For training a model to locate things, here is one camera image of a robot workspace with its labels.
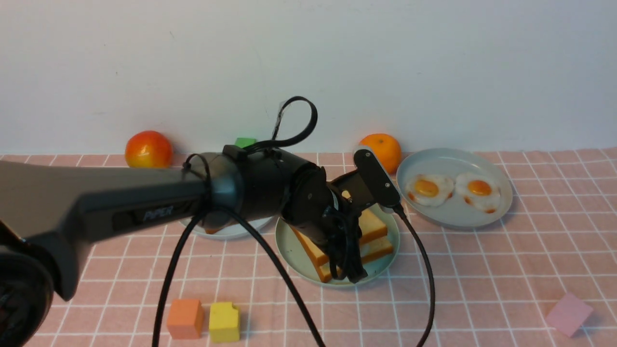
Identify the left fried egg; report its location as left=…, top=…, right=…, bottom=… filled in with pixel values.
left=405, top=174, right=455, bottom=207

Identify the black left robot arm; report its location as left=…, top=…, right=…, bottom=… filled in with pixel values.
left=1, top=142, right=367, bottom=347

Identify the orange foam cube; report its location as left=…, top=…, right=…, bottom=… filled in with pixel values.
left=167, top=299, right=204, bottom=340

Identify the bottom stack toast slice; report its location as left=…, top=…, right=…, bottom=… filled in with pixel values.
left=202, top=226, right=226, bottom=235

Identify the pink foam cube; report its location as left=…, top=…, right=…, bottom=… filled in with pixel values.
left=546, top=292, right=594, bottom=338

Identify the sandwich toast slice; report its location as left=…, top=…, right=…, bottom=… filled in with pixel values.
left=300, top=236, right=394, bottom=283
left=292, top=209, right=388, bottom=266

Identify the red pomegranate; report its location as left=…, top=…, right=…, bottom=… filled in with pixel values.
left=125, top=130, right=174, bottom=168

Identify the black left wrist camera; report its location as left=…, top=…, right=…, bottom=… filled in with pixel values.
left=331, top=145, right=404, bottom=214

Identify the grey egg plate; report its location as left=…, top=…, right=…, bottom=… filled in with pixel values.
left=396, top=148, right=513, bottom=230

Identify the right fried egg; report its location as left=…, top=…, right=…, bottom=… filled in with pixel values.
left=455, top=172, right=501, bottom=214

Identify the black left camera cable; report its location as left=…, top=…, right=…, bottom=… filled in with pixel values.
left=152, top=96, right=436, bottom=347

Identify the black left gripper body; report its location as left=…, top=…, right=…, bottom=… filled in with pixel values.
left=227, top=145, right=360, bottom=255

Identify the fried egg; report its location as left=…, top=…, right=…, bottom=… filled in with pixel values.
left=405, top=174, right=455, bottom=207
left=455, top=172, right=501, bottom=214

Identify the orange fruit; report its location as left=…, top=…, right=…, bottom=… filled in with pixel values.
left=359, top=133, right=402, bottom=175

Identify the green foam cube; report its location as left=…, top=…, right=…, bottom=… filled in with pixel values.
left=234, top=137, right=256, bottom=148

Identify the grey bread plate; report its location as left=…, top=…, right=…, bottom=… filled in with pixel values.
left=192, top=217, right=273, bottom=240

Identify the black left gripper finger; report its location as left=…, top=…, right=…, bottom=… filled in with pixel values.
left=328, top=212, right=367, bottom=284

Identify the yellow foam cube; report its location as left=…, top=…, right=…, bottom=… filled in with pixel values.
left=208, top=302, right=241, bottom=344

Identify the mint green center plate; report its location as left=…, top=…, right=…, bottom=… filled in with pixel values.
left=275, top=206, right=400, bottom=289

